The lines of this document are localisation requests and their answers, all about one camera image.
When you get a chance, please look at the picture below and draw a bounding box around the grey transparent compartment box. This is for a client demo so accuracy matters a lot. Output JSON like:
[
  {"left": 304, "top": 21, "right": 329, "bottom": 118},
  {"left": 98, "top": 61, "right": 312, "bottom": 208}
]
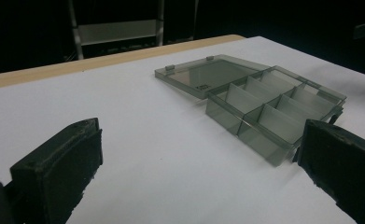
[{"left": 154, "top": 53, "right": 348, "bottom": 167}]

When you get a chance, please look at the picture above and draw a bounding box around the metal stand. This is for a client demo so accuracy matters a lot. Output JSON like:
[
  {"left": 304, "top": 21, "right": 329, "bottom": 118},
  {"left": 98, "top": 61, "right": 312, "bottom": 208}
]
[{"left": 67, "top": 0, "right": 200, "bottom": 61}]

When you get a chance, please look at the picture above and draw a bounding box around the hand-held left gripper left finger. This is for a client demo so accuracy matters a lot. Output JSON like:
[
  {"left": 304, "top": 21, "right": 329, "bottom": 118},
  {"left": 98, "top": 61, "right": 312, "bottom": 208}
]
[{"left": 9, "top": 117, "right": 104, "bottom": 224}]

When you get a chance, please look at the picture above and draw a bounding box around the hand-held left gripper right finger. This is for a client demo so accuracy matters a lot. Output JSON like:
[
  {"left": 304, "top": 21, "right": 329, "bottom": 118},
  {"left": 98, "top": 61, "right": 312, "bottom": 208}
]
[{"left": 296, "top": 119, "right": 365, "bottom": 224}]

